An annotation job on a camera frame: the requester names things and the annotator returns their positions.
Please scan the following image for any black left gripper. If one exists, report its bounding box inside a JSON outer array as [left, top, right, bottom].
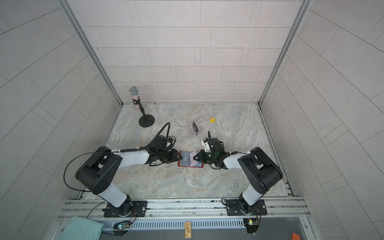
[[157, 149, 185, 164]]

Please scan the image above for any pink vip credit card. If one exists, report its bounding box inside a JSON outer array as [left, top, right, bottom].
[[190, 151, 202, 168]]

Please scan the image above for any red leather card holder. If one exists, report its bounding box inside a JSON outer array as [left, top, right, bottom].
[[178, 151, 204, 168]]

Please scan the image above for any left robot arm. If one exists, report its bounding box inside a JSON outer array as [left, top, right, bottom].
[[75, 135, 182, 208]]

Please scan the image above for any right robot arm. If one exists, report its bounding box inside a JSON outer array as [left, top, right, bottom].
[[193, 137, 283, 212]]

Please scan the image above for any microphone on black stand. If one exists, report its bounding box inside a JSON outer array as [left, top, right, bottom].
[[129, 86, 155, 128]]

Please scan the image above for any right circuit board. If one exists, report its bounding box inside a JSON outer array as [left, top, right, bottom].
[[243, 219, 260, 234]]

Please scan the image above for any small wooden block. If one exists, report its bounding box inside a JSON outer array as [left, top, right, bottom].
[[184, 222, 192, 239]]

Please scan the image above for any left green circuit board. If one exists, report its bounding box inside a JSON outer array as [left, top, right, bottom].
[[113, 221, 131, 237]]

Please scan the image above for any teal cloth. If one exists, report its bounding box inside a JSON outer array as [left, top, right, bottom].
[[59, 217, 106, 240]]

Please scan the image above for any orange object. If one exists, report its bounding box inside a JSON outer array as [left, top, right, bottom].
[[291, 233, 301, 240]]

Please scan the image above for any aluminium corner profile right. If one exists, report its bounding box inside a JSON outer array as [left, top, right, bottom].
[[258, 0, 313, 105]]

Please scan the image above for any aluminium corner profile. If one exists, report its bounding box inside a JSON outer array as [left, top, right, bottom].
[[258, 0, 313, 105], [58, 0, 123, 106]]

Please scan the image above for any aluminium corner profile left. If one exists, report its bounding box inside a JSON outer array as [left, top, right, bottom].
[[58, 0, 123, 106]]

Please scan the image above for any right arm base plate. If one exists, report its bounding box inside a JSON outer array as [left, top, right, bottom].
[[221, 199, 268, 216]]

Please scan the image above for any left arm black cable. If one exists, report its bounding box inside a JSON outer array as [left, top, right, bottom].
[[62, 151, 109, 193]]

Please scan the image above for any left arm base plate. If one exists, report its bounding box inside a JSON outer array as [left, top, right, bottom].
[[102, 200, 148, 218]]

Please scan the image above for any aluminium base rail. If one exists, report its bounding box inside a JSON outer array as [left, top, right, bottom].
[[56, 197, 310, 231]]

